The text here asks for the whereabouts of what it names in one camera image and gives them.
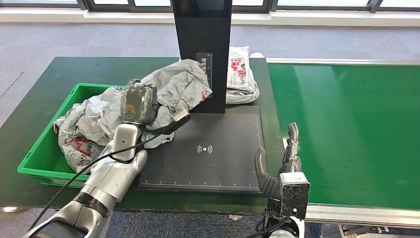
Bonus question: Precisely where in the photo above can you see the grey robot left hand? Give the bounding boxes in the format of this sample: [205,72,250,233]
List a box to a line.
[120,78,159,125]

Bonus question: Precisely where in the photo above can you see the green conveyor belt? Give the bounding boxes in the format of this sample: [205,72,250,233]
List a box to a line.
[267,63,420,209]

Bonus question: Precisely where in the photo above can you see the white parcel bag red pictures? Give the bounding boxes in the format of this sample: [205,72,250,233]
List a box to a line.
[226,46,257,93]

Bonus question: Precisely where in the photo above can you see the grey parcel bag red logo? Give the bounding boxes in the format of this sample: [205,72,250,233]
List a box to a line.
[98,59,213,149]

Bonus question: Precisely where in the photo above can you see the dark green table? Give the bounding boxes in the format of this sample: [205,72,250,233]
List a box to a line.
[0,57,286,214]

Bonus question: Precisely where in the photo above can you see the white window sill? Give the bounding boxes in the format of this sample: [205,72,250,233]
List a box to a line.
[0,4,420,27]

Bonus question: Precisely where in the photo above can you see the dark window frame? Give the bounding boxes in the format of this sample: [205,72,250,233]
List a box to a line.
[0,0,420,13]

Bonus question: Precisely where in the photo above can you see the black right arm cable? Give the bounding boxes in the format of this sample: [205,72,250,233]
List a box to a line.
[246,217,293,238]

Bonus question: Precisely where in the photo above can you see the grey parcel bag faded print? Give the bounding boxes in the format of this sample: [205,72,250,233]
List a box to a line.
[59,87,122,148]

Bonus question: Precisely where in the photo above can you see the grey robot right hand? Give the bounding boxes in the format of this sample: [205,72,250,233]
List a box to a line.
[254,122,303,180]

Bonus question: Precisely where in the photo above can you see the black inbound scanner machine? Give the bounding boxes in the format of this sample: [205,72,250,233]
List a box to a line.
[134,0,265,194]

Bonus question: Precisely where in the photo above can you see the black yellow ruler sticker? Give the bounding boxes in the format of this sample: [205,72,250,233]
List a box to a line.
[196,52,213,99]

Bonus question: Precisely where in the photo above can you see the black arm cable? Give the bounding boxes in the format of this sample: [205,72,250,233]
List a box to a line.
[28,131,165,231]
[246,217,293,238]

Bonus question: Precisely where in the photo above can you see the green plastic crate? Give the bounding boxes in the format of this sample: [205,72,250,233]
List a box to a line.
[17,82,145,189]

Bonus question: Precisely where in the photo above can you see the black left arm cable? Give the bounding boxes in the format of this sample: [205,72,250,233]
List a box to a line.
[28,131,165,231]

